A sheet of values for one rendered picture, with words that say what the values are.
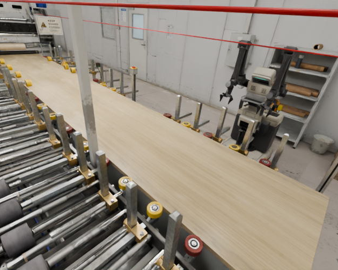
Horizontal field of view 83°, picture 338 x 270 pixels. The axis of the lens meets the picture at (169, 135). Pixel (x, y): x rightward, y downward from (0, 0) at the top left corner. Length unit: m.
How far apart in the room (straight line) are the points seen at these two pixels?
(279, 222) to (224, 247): 0.35
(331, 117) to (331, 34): 1.31
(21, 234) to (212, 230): 0.86
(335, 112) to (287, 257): 3.37
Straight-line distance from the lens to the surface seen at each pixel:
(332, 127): 4.28
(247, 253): 1.02
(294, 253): 1.13
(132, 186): 0.84
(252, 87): 2.45
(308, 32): 4.15
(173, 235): 0.76
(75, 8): 1.16
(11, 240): 1.17
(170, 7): 0.44
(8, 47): 5.07
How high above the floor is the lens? 1.72
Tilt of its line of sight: 30 degrees down
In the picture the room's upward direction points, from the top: 6 degrees clockwise
